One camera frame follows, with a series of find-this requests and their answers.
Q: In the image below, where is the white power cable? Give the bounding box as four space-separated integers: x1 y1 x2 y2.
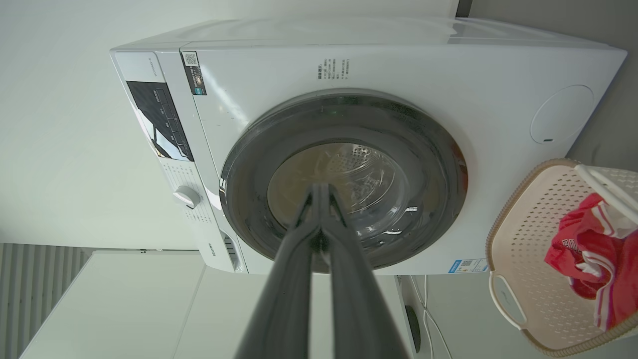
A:
410 275 453 359

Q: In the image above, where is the cream perforated laundry basket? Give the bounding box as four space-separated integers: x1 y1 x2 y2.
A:
486 159 638 358

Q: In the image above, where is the white front-load washing machine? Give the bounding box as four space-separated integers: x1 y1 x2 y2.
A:
110 17 628 276

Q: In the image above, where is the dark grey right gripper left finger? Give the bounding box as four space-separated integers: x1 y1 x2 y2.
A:
233 183 322 359

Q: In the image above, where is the round dark washing machine door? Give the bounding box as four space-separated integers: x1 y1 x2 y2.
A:
219 89 469 273

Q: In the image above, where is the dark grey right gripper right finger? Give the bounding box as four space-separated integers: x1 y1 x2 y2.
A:
319 183 410 359

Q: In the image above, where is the white washing machine control knob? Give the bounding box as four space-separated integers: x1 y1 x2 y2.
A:
172 185 201 209

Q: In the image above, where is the white cabinet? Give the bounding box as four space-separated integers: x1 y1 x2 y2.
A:
20 250 419 359

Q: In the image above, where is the red and white garment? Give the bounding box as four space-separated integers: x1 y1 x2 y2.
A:
544 193 638 332

